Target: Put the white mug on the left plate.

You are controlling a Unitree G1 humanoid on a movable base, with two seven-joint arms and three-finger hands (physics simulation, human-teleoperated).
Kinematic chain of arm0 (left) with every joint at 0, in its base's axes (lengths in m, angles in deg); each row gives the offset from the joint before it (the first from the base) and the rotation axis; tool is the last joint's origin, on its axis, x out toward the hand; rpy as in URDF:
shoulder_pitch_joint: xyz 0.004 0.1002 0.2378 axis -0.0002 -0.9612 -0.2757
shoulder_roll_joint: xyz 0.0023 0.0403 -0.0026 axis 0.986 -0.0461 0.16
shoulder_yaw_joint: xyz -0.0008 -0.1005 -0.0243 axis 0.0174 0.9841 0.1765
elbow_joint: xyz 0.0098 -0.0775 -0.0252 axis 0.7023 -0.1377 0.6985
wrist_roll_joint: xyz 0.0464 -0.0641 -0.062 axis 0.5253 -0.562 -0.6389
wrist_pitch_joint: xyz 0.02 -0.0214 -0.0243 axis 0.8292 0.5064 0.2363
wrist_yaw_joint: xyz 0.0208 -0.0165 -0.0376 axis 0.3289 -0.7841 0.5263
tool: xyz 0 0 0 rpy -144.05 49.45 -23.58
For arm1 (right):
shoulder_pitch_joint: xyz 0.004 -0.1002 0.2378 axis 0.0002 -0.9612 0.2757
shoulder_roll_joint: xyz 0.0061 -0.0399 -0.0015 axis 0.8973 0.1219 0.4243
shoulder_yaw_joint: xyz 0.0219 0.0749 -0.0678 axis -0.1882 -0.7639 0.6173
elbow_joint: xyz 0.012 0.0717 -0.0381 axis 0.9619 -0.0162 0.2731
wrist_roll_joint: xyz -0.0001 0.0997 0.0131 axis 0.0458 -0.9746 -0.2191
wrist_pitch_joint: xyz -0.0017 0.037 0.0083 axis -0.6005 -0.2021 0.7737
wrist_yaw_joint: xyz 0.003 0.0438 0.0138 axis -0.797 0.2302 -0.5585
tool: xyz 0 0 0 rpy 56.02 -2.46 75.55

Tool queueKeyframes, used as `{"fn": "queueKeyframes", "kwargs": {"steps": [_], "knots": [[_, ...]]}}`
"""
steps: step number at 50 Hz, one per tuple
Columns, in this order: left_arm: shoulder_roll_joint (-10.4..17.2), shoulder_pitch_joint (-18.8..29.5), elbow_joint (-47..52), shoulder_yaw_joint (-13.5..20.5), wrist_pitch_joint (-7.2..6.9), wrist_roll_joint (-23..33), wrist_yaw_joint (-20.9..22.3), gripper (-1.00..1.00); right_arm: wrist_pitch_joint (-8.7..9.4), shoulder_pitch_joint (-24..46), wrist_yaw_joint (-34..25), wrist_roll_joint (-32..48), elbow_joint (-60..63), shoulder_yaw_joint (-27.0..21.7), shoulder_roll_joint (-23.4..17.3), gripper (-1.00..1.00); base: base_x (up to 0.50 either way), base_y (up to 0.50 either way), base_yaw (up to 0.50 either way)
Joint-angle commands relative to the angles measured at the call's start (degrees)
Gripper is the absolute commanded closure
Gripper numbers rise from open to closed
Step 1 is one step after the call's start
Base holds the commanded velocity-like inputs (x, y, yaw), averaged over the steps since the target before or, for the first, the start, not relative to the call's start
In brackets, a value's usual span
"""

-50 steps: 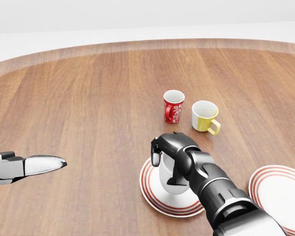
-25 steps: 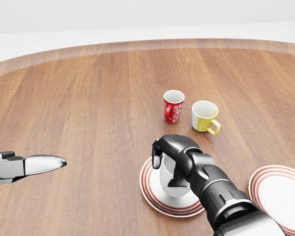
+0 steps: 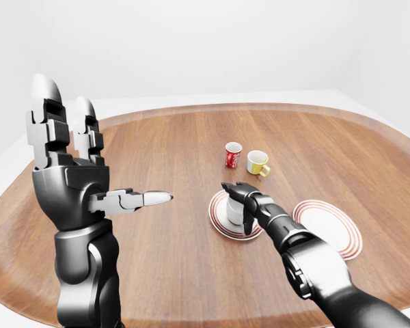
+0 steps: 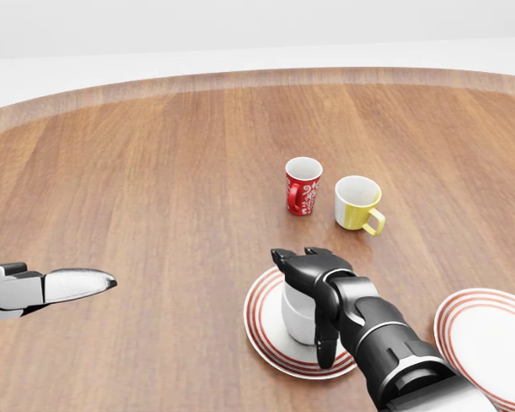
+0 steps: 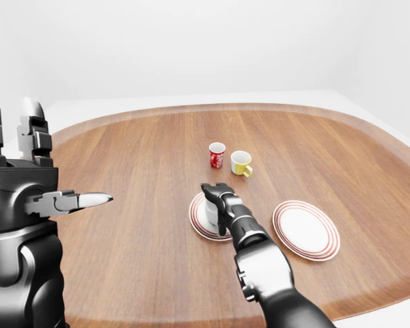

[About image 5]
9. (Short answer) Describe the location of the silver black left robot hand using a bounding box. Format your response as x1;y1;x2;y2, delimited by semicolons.
0;82;114;240

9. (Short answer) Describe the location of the white and yellow mug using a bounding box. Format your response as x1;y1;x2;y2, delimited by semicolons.
230;150;254;178

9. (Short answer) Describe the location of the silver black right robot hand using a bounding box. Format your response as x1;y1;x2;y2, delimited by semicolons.
200;182;268;247

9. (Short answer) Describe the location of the white plate with red rings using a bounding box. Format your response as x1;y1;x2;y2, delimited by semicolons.
272;200;341;263
189;191;234;242

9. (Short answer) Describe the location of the red printed mug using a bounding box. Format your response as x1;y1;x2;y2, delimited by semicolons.
208;141;227;169

